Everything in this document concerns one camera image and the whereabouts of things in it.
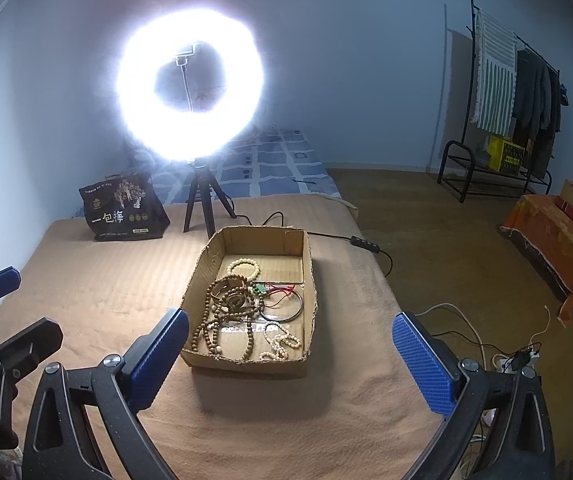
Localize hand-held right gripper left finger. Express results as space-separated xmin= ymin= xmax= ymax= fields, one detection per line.
xmin=21 ymin=307 xmax=190 ymax=480

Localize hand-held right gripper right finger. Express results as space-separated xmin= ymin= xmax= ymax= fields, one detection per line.
xmin=393 ymin=311 xmax=557 ymax=480

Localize brown wooden bead necklace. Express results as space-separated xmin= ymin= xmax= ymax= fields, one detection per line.
xmin=195 ymin=274 xmax=257 ymax=362

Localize cardboard box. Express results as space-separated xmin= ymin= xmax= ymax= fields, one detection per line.
xmin=180 ymin=226 xmax=318 ymax=378

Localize green jade pendant red cord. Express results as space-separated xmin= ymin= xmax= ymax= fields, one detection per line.
xmin=250 ymin=282 xmax=300 ymax=311

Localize white pearl necklace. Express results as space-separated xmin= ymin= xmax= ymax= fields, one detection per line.
xmin=259 ymin=322 xmax=302 ymax=362

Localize pale bead bracelet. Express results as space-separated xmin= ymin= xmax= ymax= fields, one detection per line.
xmin=225 ymin=258 xmax=260 ymax=281

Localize white power strip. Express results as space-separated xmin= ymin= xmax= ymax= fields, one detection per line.
xmin=491 ymin=350 xmax=541 ymax=375

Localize gold wristwatch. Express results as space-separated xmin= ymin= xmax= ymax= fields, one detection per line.
xmin=215 ymin=275 xmax=254 ymax=308

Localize silver bangle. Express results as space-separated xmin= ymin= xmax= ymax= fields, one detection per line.
xmin=259 ymin=290 xmax=305 ymax=322

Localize black printed snack bag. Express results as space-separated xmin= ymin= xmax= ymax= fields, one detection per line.
xmin=78 ymin=172 xmax=171 ymax=242

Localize orange covered bench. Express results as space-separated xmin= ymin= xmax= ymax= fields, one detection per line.
xmin=499 ymin=194 xmax=573 ymax=306

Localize black clothes rack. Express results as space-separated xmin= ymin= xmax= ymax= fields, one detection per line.
xmin=437 ymin=0 xmax=565 ymax=204

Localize yellow crate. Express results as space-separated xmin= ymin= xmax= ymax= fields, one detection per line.
xmin=487 ymin=135 xmax=526 ymax=177

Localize blue patterned bed sheet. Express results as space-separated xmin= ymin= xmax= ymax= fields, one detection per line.
xmin=131 ymin=127 xmax=342 ymax=206

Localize dark hanging clothes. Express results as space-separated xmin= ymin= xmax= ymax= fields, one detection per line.
xmin=511 ymin=49 xmax=568 ymax=171

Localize striped towel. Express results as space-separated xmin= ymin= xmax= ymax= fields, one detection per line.
xmin=471 ymin=10 xmax=518 ymax=133

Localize black power cable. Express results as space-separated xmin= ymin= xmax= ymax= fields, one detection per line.
xmin=236 ymin=212 xmax=393 ymax=278

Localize ring light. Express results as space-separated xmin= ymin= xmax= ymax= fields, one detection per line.
xmin=116 ymin=7 xmax=267 ymax=163

